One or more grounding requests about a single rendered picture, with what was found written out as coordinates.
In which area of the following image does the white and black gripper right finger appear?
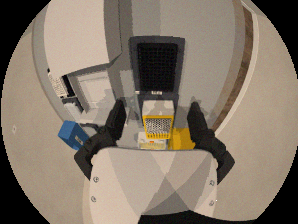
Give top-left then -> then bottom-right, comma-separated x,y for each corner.
187,102 -> 235,185

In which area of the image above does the blue open-top bin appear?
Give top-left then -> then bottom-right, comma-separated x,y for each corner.
57,120 -> 90,151

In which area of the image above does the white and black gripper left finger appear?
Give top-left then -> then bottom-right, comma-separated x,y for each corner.
74,100 -> 127,181

